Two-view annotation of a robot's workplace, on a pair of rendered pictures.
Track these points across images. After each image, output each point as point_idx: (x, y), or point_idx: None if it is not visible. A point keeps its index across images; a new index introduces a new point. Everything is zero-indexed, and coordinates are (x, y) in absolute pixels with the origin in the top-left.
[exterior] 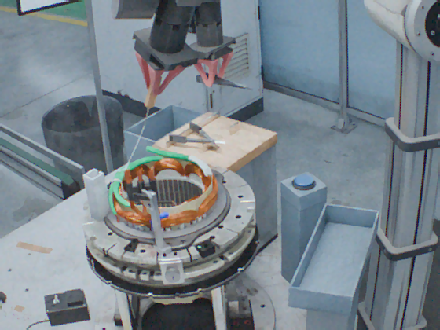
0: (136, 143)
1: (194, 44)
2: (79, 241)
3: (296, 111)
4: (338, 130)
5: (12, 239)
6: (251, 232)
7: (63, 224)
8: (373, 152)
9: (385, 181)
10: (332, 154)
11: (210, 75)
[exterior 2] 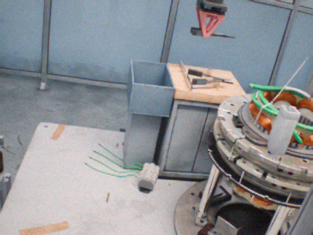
0: (147, 92)
1: (205, 1)
2: (83, 203)
3: (5, 82)
4: (41, 90)
5: (6, 231)
6: None
7: (45, 193)
8: (74, 100)
9: (309, 91)
10: (49, 105)
11: (212, 28)
